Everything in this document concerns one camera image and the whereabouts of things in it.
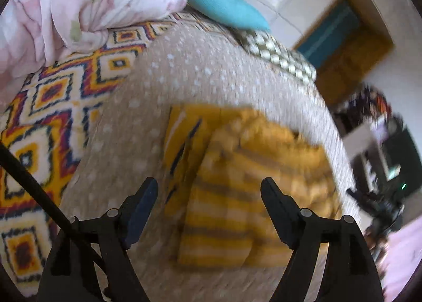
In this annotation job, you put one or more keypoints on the beige spotted quilt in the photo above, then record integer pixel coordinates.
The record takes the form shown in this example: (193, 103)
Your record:
(189, 66)

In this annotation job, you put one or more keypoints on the olive white dotted pillow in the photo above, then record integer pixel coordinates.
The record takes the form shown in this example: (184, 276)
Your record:
(264, 45)

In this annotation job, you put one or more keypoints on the pink floral comforter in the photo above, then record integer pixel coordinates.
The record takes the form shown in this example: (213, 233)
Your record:
(36, 33)

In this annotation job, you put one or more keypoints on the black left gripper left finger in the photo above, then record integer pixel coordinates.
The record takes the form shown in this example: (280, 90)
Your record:
(89, 262)

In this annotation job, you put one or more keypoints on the teal cushion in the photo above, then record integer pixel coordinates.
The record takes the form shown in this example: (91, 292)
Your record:
(237, 14)

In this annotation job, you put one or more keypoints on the wooden door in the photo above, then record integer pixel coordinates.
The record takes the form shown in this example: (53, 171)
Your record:
(348, 41)

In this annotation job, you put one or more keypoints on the yellow striped small garment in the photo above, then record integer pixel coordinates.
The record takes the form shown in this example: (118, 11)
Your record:
(217, 158)

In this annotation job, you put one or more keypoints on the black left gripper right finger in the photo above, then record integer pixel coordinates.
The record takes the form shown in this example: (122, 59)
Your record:
(350, 273)

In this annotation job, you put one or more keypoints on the cluttered desk with electronics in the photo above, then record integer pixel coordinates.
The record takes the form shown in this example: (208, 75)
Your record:
(385, 162)

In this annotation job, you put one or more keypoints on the colourful diamond pattern blanket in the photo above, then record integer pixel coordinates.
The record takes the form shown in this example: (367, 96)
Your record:
(47, 127)

